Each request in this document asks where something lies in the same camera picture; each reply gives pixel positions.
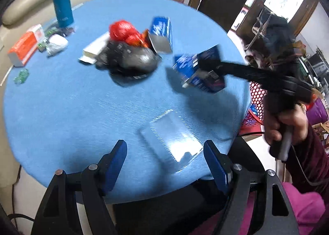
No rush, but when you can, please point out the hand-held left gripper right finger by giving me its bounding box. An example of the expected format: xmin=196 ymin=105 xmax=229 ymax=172
xmin=203 ymin=140 xmax=300 ymax=235

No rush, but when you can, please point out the blue printed carton box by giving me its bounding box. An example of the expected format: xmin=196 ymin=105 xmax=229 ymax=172
xmin=173 ymin=44 xmax=226 ymax=94

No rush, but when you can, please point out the clear plastic container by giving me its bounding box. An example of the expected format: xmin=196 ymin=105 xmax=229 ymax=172
xmin=139 ymin=109 xmax=205 ymax=174

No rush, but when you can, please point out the blue tablecloth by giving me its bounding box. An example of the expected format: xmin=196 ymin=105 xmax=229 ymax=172
xmin=2 ymin=0 xmax=252 ymax=203

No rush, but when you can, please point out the orange and white box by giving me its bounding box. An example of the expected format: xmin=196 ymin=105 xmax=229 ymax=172
xmin=7 ymin=24 xmax=45 ymax=67

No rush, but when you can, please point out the person's magenta clothing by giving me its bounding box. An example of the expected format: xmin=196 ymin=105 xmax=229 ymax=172
xmin=200 ymin=182 xmax=327 ymax=235

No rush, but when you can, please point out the black plastic bag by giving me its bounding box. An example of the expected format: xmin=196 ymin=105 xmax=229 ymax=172
xmin=96 ymin=41 xmax=160 ymax=81

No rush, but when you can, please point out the white crumpled bag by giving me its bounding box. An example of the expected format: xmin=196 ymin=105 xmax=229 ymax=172
xmin=46 ymin=34 xmax=69 ymax=57

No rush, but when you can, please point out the person's right hand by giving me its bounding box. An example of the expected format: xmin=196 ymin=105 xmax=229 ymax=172
xmin=263 ymin=105 xmax=309 ymax=146

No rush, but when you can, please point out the purple cloth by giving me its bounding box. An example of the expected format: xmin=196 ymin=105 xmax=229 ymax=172
xmin=307 ymin=97 xmax=329 ymax=129

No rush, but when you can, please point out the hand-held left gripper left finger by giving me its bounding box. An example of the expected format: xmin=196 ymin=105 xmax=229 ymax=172
xmin=31 ymin=139 xmax=128 ymax=235

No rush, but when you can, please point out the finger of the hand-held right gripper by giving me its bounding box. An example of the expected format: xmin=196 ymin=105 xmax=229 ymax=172
xmin=198 ymin=59 xmax=260 ymax=84

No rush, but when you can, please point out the red plastic bag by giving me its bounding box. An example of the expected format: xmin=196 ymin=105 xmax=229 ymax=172
xmin=109 ymin=20 xmax=140 ymax=43

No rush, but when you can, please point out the person's right forearm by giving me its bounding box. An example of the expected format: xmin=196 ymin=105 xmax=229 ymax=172
xmin=289 ymin=124 xmax=329 ymax=196

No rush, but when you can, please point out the red mesh basket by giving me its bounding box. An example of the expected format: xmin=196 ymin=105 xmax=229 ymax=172
xmin=240 ymin=81 xmax=269 ymax=130

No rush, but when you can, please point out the small green candy wrapper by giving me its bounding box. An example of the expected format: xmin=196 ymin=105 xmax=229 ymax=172
xmin=13 ymin=69 xmax=29 ymax=84

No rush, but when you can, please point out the white flat box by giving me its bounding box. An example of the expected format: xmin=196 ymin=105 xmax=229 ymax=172
xmin=78 ymin=31 xmax=111 ymax=64

